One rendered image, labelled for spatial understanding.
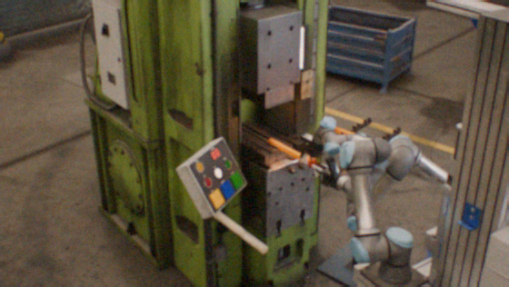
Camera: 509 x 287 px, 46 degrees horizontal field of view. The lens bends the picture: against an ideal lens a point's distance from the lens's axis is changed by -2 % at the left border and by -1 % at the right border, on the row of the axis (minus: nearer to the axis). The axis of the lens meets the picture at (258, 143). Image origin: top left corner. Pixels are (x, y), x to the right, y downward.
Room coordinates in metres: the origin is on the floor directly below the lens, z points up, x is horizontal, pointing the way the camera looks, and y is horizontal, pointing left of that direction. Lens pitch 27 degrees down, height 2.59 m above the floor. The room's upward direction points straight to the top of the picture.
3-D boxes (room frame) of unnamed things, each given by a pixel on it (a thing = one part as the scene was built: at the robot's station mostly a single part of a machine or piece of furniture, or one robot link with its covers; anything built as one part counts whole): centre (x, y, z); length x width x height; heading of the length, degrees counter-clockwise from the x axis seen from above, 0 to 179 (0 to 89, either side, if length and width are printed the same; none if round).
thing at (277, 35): (3.30, -0.02, 1.56); 0.42 x 0.39 x 0.40; 38
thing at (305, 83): (3.40, -0.28, 1.27); 0.09 x 0.02 x 0.17; 128
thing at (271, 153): (3.27, 0.01, 0.96); 0.42 x 0.20 x 0.09; 38
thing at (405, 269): (2.19, -0.62, 0.87); 0.15 x 0.15 x 0.10
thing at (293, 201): (3.31, -0.02, 0.69); 0.56 x 0.38 x 0.45; 38
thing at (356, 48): (7.06, -1.17, 0.36); 1.20 x 0.80 x 0.72; 55
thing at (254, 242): (2.82, 0.10, 0.62); 0.44 x 0.05 x 0.05; 38
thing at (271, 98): (3.27, 0.01, 1.32); 0.42 x 0.20 x 0.10; 38
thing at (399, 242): (2.19, -0.61, 0.98); 0.13 x 0.12 x 0.14; 102
